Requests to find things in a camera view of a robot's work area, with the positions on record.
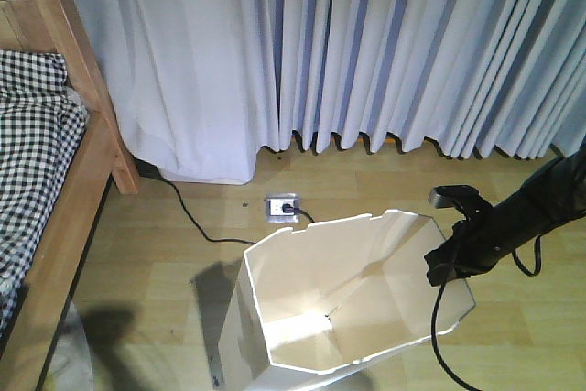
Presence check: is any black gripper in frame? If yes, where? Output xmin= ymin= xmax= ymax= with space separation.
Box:
xmin=424 ymin=214 xmax=507 ymax=286

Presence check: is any wooden bed frame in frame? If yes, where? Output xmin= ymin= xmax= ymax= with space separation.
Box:
xmin=1 ymin=0 xmax=138 ymax=390

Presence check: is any white plastic trash bin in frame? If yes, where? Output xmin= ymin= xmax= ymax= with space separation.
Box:
xmin=218 ymin=210 xmax=475 ymax=390

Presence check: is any black white checkered bedding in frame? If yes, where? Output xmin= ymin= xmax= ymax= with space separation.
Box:
xmin=1 ymin=49 xmax=89 ymax=329

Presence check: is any silver floor power outlet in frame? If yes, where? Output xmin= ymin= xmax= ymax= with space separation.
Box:
xmin=265 ymin=193 xmax=300 ymax=223

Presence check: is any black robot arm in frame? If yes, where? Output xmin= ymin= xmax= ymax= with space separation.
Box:
xmin=424 ymin=146 xmax=585 ymax=287

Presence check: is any black power cord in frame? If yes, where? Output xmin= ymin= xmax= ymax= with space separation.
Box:
xmin=136 ymin=159 xmax=317 ymax=245

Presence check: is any light grey curtain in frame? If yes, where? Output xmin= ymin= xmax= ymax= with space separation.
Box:
xmin=74 ymin=0 xmax=585 ymax=184

